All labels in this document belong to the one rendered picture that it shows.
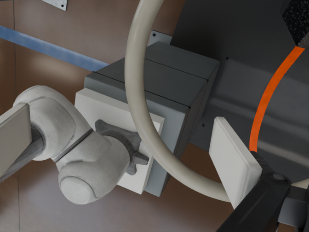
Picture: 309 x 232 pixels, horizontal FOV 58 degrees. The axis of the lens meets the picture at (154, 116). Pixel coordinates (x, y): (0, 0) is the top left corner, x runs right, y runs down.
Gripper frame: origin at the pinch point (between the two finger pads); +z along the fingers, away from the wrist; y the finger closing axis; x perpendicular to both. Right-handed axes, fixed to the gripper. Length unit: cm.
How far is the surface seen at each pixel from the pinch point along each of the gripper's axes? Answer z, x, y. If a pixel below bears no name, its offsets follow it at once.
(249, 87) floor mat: 137, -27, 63
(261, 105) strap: 134, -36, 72
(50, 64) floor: 191, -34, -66
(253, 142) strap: 136, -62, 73
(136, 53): 24.5, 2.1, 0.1
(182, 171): 24.7, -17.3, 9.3
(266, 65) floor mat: 133, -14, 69
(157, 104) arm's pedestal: 74, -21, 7
